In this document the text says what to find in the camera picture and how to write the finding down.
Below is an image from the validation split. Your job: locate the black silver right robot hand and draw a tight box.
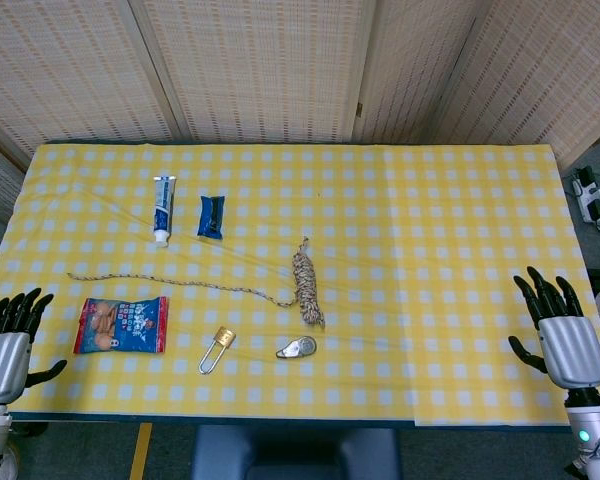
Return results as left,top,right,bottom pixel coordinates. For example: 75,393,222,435
508,266,600,390

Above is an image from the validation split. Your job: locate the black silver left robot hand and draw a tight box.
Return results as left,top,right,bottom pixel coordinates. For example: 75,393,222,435
0,287,69,404

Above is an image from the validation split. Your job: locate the beige speckled braided rope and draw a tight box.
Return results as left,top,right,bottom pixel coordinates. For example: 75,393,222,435
67,236,327,330

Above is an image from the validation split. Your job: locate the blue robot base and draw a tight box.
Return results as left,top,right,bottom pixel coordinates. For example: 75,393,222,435
190,424,404,480

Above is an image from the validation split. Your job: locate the red blue snack bag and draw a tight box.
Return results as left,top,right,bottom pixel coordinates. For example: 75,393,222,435
72,295,170,355

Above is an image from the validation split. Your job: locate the white power strip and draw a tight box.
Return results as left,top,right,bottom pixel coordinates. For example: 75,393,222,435
572,167,600,225

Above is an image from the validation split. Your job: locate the yellow floor tape strip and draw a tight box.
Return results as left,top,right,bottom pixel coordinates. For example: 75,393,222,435
128,422,154,480

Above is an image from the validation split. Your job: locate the yellow white checkered tablecloth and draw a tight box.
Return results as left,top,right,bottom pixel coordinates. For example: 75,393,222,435
0,142,600,427

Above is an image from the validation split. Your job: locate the blue white toothpaste tube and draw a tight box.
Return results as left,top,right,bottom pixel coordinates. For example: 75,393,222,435
152,175,178,248

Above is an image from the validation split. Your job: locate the brass long-shackle padlock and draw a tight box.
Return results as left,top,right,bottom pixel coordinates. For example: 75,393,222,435
197,326,238,376

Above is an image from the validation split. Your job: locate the small blue foil packet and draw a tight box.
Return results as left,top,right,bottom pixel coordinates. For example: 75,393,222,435
196,195,227,240

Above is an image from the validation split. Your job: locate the grey correction tape dispenser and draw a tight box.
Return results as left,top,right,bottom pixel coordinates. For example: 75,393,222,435
275,335,318,360

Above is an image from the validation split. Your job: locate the woven beige folding screen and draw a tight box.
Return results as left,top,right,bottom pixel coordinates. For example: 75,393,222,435
0,0,600,224

